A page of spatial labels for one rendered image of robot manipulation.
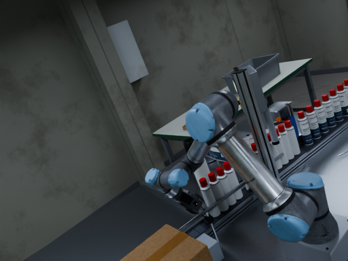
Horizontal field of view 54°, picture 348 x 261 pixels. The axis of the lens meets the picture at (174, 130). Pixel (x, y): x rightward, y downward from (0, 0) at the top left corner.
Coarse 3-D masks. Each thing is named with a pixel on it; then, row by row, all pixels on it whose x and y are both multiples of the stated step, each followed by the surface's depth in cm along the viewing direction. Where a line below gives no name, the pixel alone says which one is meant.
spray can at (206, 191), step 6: (204, 180) 157; (204, 186) 157; (210, 186) 158; (204, 192) 158; (210, 192) 158; (204, 198) 160; (210, 198) 158; (210, 204) 159; (216, 210) 161; (216, 216) 162
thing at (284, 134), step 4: (280, 124) 182; (280, 128) 180; (284, 128) 181; (280, 132) 181; (284, 132) 181; (284, 136) 180; (288, 136) 182; (284, 140) 181; (288, 140) 182; (284, 144) 182; (288, 144) 182; (288, 148) 183; (288, 152) 184; (292, 152) 184; (288, 156) 184; (292, 156) 185; (288, 160) 185
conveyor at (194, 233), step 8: (344, 120) 205; (328, 128) 202; (336, 128) 199; (312, 144) 192; (304, 152) 187; (248, 192) 172; (240, 200) 168; (232, 208) 164; (200, 224) 162; (208, 224) 159; (192, 232) 158; (200, 232) 156
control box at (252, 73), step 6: (246, 66) 159; (252, 72) 145; (252, 78) 145; (258, 78) 145; (252, 84) 146; (258, 84) 146; (258, 90) 147; (258, 96) 148; (264, 96) 148; (240, 102) 158; (258, 102) 149; (264, 102) 149; (264, 108) 150
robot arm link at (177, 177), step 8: (176, 168) 140; (184, 168) 141; (160, 176) 142; (168, 176) 138; (176, 176) 135; (184, 176) 137; (160, 184) 142; (168, 184) 138; (176, 184) 135; (184, 184) 136
